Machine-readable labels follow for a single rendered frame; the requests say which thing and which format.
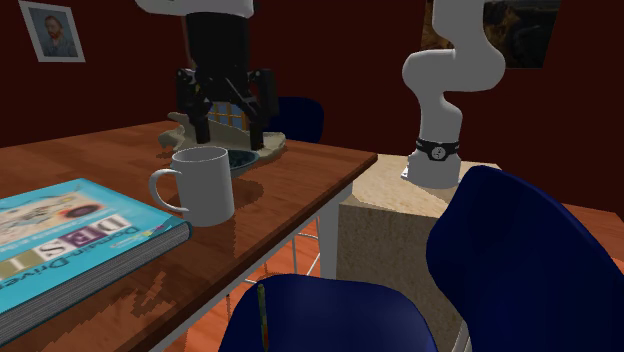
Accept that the yellow and red pen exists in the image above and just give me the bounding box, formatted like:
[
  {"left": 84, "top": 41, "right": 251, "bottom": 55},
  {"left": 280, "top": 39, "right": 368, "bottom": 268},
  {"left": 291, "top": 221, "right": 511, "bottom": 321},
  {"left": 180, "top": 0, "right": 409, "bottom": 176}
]
[{"left": 256, "top": 283, "right": 271, "bottom": 352}]

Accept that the dark blue bowl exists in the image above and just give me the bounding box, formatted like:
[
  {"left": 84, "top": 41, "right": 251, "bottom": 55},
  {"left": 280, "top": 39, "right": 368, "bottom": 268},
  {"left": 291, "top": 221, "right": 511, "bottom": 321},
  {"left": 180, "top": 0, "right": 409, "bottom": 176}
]
[{"left": 227, "top": 148, "right": 261, "bottom": 180}]

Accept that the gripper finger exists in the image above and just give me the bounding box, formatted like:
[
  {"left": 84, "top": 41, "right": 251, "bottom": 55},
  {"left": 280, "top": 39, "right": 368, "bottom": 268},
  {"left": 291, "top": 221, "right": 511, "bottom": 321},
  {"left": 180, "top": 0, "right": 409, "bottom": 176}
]
[
  {"left": 225, "top": 67, "right": 281, "bottom": 152},
  {"left": 175, "top": 67, "right": 211, "bottom": 145}
]

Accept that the white mug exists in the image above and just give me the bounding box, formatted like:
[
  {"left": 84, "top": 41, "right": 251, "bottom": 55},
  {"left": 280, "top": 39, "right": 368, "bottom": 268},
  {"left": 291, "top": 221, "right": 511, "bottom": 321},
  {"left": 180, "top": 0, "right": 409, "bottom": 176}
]
[{"left": 148, "top": 145, "right": 237, "bottom": 229}]

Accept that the framed portrait wall picture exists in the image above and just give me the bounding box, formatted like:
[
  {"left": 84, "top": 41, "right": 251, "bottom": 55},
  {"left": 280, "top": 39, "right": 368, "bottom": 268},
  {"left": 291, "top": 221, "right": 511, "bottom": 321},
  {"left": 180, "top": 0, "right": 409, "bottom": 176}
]
[{"left": 17, "top": 0, "right": 87, "bottom": 64}]

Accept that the dark blue chair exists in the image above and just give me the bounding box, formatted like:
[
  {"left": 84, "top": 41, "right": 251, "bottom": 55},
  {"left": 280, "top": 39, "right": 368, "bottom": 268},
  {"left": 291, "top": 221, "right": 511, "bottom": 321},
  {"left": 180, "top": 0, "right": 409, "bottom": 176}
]
[
  {"left": 218, "top": 273, "right": 438, "bottom": 352},
  {"left": 425, "top": 164, "right": 624, "bottom": 352},
  {"left": 265, "top": 95, "right": 326, "bottom": 145}
]

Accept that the beige robot stand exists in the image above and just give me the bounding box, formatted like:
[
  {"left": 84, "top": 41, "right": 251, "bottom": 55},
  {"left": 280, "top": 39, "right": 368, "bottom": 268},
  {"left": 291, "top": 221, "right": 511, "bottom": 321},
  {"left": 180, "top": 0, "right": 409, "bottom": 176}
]
[{"left": 335, "top": 153, "right": 504, "bottom": 352}]

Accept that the wooden table with white legs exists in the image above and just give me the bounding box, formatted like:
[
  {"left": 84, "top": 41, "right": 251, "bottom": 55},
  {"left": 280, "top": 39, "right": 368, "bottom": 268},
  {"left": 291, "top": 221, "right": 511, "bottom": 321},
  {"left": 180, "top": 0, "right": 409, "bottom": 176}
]
[{"left": 0, "top": 120, "right": 379, "bottom": 352}]

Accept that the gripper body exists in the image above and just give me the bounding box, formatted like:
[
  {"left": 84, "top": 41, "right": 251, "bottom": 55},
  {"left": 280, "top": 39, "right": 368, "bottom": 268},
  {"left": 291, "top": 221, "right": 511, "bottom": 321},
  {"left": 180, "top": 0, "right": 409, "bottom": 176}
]
[{"left": 186, "top": 11, "right": 251, "bottom": 100}]

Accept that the teal hardcover book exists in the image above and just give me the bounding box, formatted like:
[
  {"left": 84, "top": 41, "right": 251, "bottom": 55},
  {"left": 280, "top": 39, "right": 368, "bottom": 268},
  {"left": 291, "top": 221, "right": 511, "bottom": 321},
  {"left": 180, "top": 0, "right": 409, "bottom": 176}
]
[{"left": 0, "top": 177, "right": 193, "bottom": 349}]

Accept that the dark landscape wall picture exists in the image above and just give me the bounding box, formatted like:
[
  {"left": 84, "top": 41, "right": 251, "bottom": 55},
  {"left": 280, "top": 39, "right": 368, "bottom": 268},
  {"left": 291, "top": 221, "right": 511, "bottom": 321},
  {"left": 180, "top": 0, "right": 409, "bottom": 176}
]
[{"left": 420, "top": 0, "right": 562, "bottom": 70}]

